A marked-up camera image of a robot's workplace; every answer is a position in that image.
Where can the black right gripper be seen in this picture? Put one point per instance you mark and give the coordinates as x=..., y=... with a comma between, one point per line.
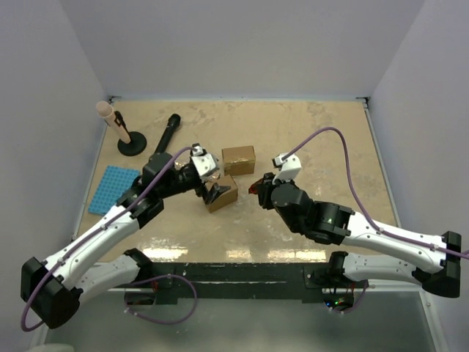
x=265, y=189

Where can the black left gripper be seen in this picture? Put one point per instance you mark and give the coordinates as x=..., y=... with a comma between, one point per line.
x=209, y=196

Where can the small cardboard box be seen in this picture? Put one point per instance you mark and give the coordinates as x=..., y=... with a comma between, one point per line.
x=228, y=197

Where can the taped cardboard box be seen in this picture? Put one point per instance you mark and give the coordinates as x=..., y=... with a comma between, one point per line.
x=239, y=160

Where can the red black utility knife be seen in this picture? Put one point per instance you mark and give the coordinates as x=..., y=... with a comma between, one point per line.
x=257, y=187

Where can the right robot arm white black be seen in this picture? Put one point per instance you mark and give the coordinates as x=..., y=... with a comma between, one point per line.
x=429, y=261

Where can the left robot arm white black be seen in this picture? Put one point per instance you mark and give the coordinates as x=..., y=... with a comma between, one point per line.
x=54, y=288

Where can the black microphone orange end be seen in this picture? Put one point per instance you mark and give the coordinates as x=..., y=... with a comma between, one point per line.
x=172, y=126

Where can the blue studded building plate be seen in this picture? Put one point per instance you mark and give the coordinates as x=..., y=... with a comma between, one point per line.
x=114, y=182

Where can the beige microphone on stand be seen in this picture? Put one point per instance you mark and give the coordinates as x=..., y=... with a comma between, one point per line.
x=106, y=111

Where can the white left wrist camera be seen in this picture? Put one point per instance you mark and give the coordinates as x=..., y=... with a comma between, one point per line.
x=206, y=163

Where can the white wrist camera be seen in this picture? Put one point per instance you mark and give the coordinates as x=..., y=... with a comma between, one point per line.
x=206, y=163
x=288, y=167

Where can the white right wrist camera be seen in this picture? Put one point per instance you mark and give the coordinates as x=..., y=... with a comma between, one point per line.
x=288, y=167

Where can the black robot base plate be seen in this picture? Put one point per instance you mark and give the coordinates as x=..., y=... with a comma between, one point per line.
x=304, y=282

